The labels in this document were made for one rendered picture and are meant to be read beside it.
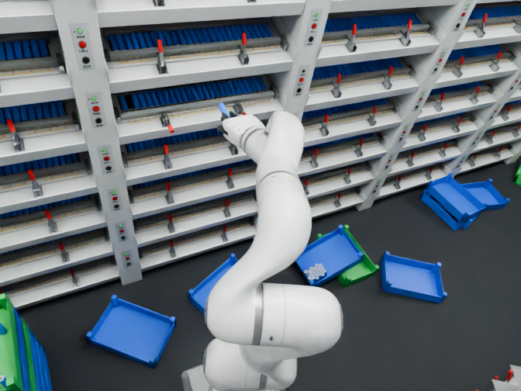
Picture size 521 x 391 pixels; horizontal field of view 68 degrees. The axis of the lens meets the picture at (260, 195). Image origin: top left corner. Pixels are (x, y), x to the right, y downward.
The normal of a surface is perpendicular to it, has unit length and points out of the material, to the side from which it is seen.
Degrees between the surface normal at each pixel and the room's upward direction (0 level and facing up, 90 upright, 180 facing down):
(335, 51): 17
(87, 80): 90
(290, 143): 27
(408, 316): 0
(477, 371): 0
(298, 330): 50
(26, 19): 106
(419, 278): 0
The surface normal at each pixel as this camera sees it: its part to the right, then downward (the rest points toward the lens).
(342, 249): -0.23, -0.53
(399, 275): 0.13, -0.68
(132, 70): 0.25, -0.45
